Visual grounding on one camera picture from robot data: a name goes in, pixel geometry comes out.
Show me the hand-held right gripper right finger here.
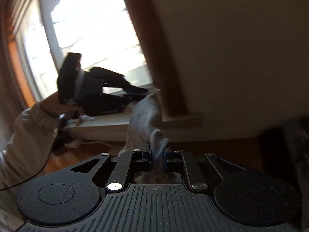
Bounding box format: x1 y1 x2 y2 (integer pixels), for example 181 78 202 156
164 148 244 194

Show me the black folded garment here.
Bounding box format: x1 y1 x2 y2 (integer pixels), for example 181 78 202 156
258 125 303 170

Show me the white grey patterned garment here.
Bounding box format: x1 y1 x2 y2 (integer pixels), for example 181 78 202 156
118 90 182 184

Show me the person's left forearm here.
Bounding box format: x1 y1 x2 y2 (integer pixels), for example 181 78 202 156
0 102 61 223

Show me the beige curtain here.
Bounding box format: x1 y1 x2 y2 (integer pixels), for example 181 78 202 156
0 0 42 126

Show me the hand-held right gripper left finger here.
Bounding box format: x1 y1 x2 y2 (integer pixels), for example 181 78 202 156
70 144 152 194

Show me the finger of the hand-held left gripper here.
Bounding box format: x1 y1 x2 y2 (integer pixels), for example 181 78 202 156
119 93 146 108
90 66 149 95

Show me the bright window pane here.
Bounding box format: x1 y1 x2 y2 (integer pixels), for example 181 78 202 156
14 0 154 102

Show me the beige window sill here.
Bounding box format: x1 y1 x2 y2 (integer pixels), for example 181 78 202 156
65 112 204 142

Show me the wooden window frame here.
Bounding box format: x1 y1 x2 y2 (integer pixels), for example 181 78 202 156
116 0 188 117

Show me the person's left hand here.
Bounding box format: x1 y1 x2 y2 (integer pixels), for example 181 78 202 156
39 92 81 117

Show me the black cable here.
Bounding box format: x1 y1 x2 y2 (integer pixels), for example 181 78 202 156
0 115 68 192

